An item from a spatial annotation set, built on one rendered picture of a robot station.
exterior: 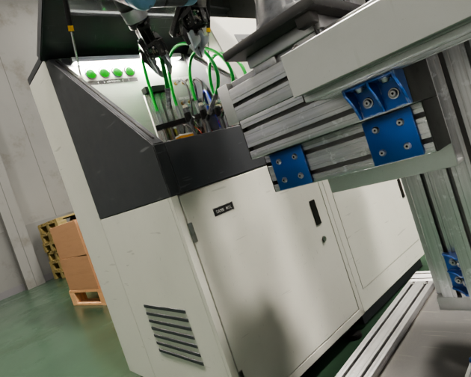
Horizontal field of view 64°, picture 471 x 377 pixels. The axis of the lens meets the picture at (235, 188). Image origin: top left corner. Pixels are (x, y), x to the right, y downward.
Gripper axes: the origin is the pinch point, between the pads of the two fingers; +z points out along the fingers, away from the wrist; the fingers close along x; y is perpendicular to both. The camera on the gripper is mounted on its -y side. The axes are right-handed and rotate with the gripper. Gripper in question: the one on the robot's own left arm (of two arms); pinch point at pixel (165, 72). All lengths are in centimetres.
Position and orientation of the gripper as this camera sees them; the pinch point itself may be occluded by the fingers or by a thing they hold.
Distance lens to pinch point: 138.9
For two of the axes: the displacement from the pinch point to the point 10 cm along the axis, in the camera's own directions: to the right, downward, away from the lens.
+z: 3.1, 6.1, 7.3
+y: 4.2, 6.0, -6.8
